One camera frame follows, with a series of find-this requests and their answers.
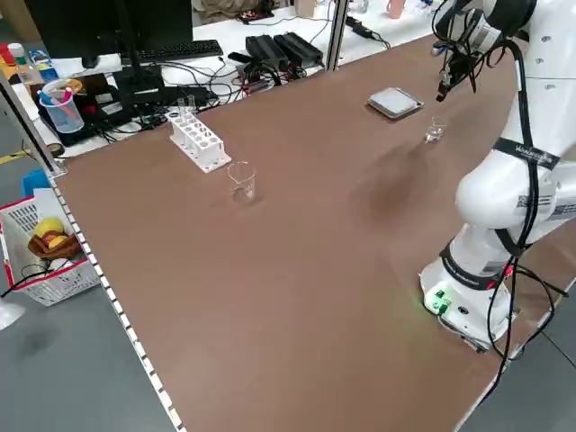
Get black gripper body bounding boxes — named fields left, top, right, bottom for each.
left=445, top=52, right=474, bottom=87

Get small glass beaker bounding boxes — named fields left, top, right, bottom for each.
left=424, top=115, right=449, bottom=145

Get silver digital balance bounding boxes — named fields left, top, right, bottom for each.
left=366, top=85, right=425, bottom=121

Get large glass beaker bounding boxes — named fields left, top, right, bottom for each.
left=225, top=160, right=258, bottom=207

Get black power adapter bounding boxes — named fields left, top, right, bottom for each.
left=345, top=15, right=374, bottom=40

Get black power brick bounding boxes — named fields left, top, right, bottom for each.
left=273, top=31, right=325, bottom=67
left=245, top=34, right=290, bottom=69

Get white test tube rack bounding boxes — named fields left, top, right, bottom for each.
left=168, top=110, right=233, bottom=175

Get black keyboard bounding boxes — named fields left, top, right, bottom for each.
left=119, top=39, right=225, bottom=65

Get black monitor stand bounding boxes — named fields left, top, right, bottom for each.
left=112, top=0, right=166, bottom=107

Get black computer monitor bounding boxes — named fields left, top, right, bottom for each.
left=24, top=0, right=194, bottom=59

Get round wooden plate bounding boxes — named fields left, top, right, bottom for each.
left=42, top=78, right=86, bottom=98

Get clear measuring cup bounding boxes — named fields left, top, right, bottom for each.
left=38, top=87, right=86, bottom=135

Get brown wooden bowl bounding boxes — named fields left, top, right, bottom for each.
left=27, top=230, right=83, bottom=261

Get yellow lemon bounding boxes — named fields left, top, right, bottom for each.
left=34, top=217, right=65, bottom=239

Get blue box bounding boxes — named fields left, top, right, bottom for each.
left=22, top=169, right=53, bottom=200

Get plastic bottle white cap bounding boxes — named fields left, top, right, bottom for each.
left=6, top=42, right=38, bottom=86

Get white plastic basket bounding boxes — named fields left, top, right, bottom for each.
left=0, top=194, right=103, bottom=308

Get white round base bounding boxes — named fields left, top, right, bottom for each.
left=0, top=300, right=27, bottom=332

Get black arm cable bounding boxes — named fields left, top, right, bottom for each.
left=431, top=0, right=569, bottom=374

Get aluminium frame post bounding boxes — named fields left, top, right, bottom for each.
left=325, top=0, right=351, bottom=73

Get aluminium corner post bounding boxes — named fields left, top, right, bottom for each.
left=0, top=71, right=67, bottom=177

